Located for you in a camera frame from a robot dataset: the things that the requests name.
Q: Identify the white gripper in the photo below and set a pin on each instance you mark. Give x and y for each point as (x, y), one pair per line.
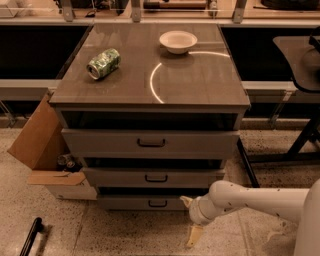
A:
(198, 211)

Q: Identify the grey drawer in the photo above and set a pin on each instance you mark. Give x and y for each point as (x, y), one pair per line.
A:
(151, 144)
(152, 178)
(141, 203)

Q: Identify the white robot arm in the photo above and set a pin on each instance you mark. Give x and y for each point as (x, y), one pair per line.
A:
(301, 206)

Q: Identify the grey drawer cabinet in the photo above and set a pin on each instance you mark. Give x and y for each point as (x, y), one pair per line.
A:
(153, 89)

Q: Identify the open cardboard box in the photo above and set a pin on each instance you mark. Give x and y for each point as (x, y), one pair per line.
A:
(38, 146)

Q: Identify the cans inside cardboard box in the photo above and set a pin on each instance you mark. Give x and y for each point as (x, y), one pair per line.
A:
(66, 160)

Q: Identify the black bar on floor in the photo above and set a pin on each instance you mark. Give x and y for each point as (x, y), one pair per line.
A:
(36, 228)

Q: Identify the white ceramic bowl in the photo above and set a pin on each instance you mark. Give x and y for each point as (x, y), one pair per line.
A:
(178, 42)

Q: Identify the crushed green soda can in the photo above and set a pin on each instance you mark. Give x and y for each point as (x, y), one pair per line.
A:
(103, 64)

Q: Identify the black desk with frame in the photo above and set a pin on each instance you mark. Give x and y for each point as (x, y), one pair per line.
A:
(302, 53)

